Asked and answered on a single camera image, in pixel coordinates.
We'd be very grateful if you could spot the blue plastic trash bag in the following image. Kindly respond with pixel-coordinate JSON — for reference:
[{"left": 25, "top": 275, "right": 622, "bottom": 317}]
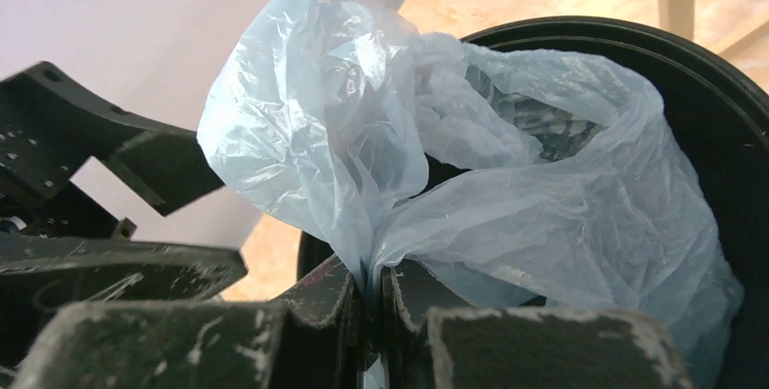
[{"left": 197, "top": 0, "right": 743, "bottom": 388}]

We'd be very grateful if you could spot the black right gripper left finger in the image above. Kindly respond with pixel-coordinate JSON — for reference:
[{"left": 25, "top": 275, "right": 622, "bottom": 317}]
[{"left": 12, "top": 258, "right": 360, "bottom": 388}]

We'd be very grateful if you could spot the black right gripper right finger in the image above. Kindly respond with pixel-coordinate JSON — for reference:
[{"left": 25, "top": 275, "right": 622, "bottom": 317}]
[{"left": 382, "top": 261, "right": 692, "bottom": 388}]

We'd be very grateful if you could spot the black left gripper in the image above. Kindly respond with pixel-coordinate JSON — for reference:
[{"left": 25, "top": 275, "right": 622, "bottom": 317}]
[{"left": 1, "top": 62, "right": 247, "bottom": 351}]

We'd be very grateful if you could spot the black trash bin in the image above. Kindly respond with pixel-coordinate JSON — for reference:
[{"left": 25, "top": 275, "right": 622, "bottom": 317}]
[{"left": 297, "top": 16, "right": 768, "bottom": 388}]

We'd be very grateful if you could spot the wooden clothes rack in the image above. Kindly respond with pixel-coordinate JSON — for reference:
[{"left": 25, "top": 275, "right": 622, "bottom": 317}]
[{"left": 657, "top": 0, "right": 768, "bottom": 60}]

